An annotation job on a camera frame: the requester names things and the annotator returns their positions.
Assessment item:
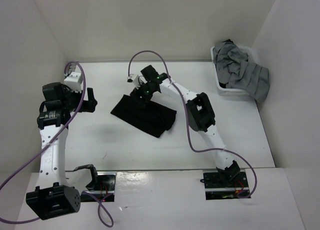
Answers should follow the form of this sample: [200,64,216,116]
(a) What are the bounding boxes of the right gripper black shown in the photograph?
[130,79,154,109]

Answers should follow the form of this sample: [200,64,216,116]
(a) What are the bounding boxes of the black skirt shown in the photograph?
[110,95,177,138]

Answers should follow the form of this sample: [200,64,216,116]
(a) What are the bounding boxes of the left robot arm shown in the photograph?
[26,82,98,220]

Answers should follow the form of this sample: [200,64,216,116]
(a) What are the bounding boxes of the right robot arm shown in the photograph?
[127,65,240,187]

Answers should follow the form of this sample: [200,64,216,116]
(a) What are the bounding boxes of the white plastic basket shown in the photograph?
[210,45,261,96]

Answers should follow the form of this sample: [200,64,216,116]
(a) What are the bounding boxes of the grey skirt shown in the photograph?
[213,40,270,103]

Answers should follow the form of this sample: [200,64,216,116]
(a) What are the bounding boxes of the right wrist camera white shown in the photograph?
[127,74,144,89]

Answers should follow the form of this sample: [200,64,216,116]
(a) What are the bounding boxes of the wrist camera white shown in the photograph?
[127,74,144,89]
[63,72,83,93]

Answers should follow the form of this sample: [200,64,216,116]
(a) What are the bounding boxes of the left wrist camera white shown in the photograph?
[63,72,83,93]

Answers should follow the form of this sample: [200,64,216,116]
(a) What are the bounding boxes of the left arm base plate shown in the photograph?
[84,171,117,202]

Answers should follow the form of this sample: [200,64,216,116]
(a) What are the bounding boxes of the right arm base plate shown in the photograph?
[200,170,251,200]

